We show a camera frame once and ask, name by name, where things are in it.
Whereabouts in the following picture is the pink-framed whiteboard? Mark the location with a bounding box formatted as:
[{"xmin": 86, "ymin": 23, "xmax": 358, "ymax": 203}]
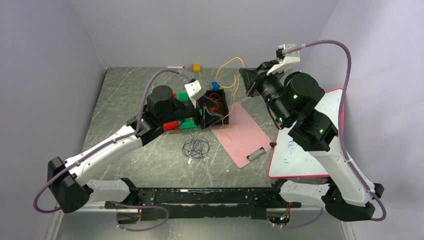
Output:
[{"xmin": 268, "ymin": 88, "xmax": 343, "ymax": 179}]

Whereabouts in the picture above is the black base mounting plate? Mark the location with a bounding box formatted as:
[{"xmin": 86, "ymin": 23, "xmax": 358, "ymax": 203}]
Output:
[{"xmin": 105, "ymin": 187, "xmax": 301, "ymax": 221}]

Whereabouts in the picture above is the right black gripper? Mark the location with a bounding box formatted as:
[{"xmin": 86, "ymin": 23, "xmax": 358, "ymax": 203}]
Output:
[{"xmin": 239, "ymin": 60, "xmax": 292, "ymax": 126}]

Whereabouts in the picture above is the aluminium rail frame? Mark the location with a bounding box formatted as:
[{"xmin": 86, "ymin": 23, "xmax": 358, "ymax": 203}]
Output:
[{"xmin": 44, "ymin": 187, "xmax": 357, "ymax": 240}]

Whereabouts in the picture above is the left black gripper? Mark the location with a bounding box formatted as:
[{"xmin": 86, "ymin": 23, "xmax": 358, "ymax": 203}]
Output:
[{"xmin": 160, "ymin": 95, "xmax": 224, "ymax": 130}]

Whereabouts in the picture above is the red plastic bin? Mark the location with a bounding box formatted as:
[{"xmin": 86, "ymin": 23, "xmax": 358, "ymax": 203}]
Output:
[{"xmin": 162, "ymin": 92, "xmax": 181, "ymax": 131}]

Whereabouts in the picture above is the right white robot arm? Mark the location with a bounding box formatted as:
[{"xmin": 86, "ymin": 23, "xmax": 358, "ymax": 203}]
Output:
[{"xmin": 238, "ymin": 61, "xmax": 384, "ymax": 222}]

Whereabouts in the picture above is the blue cube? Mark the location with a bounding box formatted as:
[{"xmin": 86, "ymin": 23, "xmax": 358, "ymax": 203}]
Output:
[{"xmin": 210, "ymin": 81, "xmax": 221, "ymax": 90}]

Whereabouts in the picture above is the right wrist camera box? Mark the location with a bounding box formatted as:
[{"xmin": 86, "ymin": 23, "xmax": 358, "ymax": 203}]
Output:
[{"xmin": 266, "ymin": 43, "xmax": 301, "ymax": 76}]

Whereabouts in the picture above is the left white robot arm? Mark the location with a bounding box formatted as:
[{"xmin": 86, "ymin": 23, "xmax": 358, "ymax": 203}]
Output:
[{"xmin": 47, "ymin": 83, "xmax": 223, "ymax": 213}]

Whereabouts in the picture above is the green plastic bin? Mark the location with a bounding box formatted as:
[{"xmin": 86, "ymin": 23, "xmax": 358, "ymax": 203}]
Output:
[{"xmin": 174, "ymin": 92, "xmax": 199, "ymax": 130}]

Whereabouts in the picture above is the black plastic bin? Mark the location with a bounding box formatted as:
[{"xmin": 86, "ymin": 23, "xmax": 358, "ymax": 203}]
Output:
[{"xmin": 205, "ymin": 89, "xmax": 229, "ymax": 125}]

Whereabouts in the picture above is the purple cable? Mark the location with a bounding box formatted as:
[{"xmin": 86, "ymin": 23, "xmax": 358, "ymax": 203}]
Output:
[{"xmin": 181, "ymin": 133, "xmax": 211, "ymax": 160}]

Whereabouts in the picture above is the pink clipboard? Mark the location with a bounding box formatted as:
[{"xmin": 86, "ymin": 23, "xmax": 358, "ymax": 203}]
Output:
[{"xmin": 210, "ymin": 102, "xmax": 272, "ymax": 169}]

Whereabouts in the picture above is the white marker pen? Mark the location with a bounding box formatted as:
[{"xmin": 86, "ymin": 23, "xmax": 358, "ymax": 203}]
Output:
[{"xmin": 166, "ymin": 65, "xmax": 185, "ymax": 70}]

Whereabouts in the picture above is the yellow cube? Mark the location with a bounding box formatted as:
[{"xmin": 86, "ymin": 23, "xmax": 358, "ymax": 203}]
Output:
[{"xmin": 192, "ymin": 63, "xmax": 202, "ymax": 73}]

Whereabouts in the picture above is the orange cable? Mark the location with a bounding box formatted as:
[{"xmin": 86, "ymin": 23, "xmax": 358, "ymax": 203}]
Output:
[{"xmin": 207, "ymin": 93, "xmax": 225, "ymax": 117}]

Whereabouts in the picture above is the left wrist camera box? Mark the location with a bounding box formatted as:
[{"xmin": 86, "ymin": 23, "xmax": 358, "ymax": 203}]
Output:
[{"xmin": 184, "ymin": 78, "xmax": 206, "ymax": 108}]

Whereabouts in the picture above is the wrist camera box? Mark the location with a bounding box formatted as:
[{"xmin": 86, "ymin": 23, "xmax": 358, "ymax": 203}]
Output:
[
  {"xmin": 266, "ymin": 43, "xmax": 301, "ymax": 76},
  {"xmin": 184, "ymin": 78, "xmax": 206, "ymax": 108}
]

